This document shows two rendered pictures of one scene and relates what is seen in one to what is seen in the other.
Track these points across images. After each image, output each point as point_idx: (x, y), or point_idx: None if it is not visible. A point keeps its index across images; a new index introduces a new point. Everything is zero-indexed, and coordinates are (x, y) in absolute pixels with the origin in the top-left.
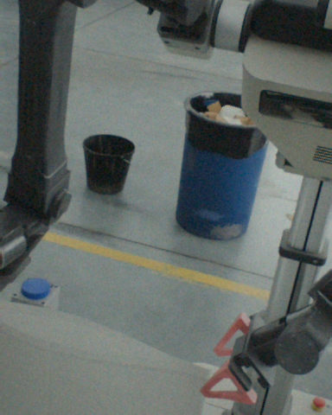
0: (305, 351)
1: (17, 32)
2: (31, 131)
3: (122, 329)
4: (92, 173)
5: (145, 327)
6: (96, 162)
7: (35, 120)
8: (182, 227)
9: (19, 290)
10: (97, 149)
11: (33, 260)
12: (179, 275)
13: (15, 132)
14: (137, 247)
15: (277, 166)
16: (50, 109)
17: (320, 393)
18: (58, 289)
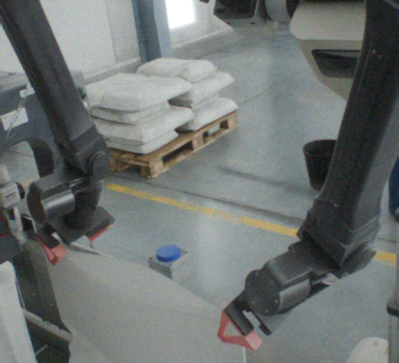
0: (268, 290)
1: (272, 69)
2: (41, 99)
3: (321, 306)
4: (312, 173)
5: (344, 304)
6: (313, 163)
7: (37, 88)
8: (394, 216)
9: (156, 254)
10: (317, 152)
11: (254, 246)
12: (384, 259)
13: (257, 146)
14: None
15: None
16: (43, 76)
17: None
18: (188, 254)
